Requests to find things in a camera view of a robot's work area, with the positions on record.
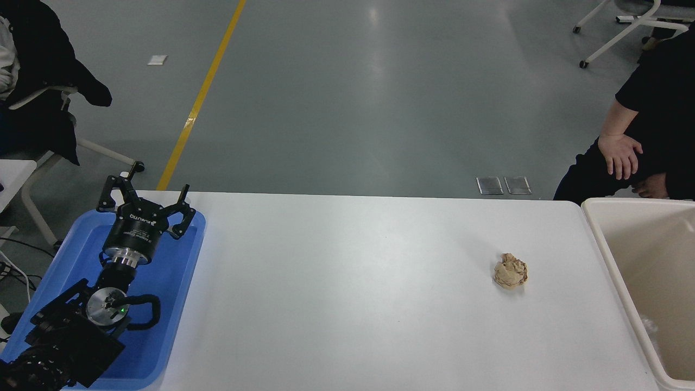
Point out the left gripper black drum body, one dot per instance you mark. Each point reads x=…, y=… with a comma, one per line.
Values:
x=136, y=231

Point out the person's forearm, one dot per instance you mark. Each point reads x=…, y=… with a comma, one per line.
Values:
x=616, y=122

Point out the metal floor plate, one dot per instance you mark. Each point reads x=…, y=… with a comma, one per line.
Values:
x=490, y=185
x=517, y=184

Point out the person's hand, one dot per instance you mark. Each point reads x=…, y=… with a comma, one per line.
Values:
x=619, y=155
x=654, y=187

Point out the white chair with person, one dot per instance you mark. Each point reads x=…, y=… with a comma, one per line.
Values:
x=103, y=151

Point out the blue plastic tray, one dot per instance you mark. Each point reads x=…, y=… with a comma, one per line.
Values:
x=174, y=282

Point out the small white side table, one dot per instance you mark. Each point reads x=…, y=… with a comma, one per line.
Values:
x=13, y=174

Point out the seated person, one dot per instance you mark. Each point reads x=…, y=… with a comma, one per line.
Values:
x=43, y=54

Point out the crumpled tan paper ball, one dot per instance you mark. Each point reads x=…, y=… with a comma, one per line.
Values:
x=510, y=271

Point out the large pale bin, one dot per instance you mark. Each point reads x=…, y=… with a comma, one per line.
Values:
x=651, y=260

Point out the empty white wheeled chair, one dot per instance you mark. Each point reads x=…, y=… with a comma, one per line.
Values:
x=619, y=37

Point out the person beside bin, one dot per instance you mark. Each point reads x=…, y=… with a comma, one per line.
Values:
x=662, y=81

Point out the tan shoe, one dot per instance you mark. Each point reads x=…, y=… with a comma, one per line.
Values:
x=650, y=43

